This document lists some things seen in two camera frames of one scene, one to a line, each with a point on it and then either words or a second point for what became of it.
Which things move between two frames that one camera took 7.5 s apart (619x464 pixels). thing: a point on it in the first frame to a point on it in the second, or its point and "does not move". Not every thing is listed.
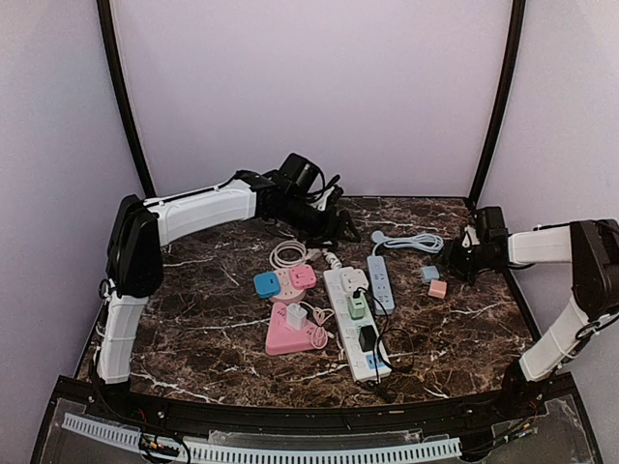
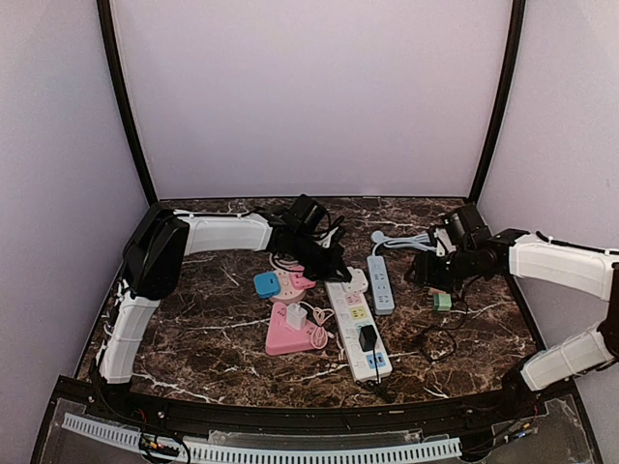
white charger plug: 296,315 does not move
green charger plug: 357,307 to 442,302
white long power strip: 359,327 does not move
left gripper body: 312,226 to 317,264
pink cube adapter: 303,276 does not move
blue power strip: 380,288 does not move
